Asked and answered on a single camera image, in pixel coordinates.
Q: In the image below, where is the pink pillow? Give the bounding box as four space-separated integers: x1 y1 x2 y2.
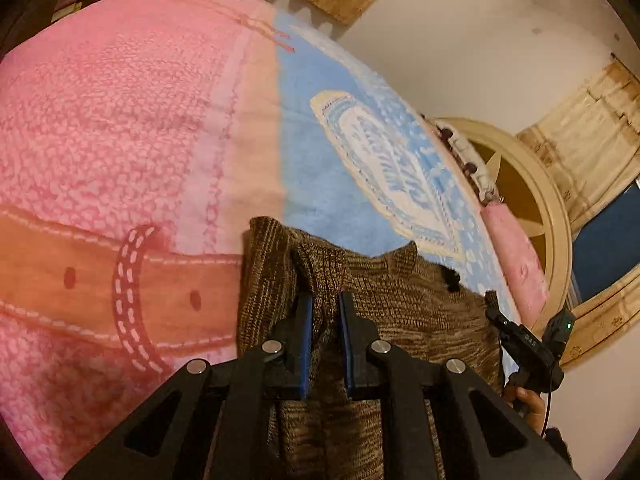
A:
482 203 549 328

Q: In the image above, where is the pink and blue bedspread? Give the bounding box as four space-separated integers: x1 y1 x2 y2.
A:
1 0 516 479

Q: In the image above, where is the brown knitted sweater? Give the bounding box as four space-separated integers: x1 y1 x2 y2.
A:
236 217 504 479

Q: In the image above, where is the person's right hand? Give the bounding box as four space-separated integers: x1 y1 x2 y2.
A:
502 384 546 434

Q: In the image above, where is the beige curtain by headboard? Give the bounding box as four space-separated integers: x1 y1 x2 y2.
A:
516 60 639 233

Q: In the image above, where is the cream wooden headboard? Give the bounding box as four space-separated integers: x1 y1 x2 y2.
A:
432 118 639 368

